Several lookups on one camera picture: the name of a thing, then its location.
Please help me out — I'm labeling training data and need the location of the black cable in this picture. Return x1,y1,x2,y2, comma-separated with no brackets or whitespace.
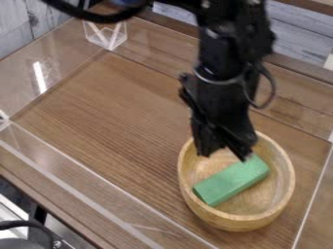
40,0,154,24

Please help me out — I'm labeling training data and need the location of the black metal table bracket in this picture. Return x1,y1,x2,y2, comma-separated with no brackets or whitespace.
27,204,75,249

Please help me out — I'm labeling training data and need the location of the green rectangular block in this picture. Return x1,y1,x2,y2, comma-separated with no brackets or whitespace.
193,155,270,207

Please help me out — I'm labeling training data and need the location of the brown wooden bowl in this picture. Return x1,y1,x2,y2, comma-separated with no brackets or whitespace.
177,133,296,231

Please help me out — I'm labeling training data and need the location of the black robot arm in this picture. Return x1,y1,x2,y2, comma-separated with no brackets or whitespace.
158,0,274,160

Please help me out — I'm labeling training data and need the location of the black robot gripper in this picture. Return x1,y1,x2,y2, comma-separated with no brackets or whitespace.
179,63,259,161

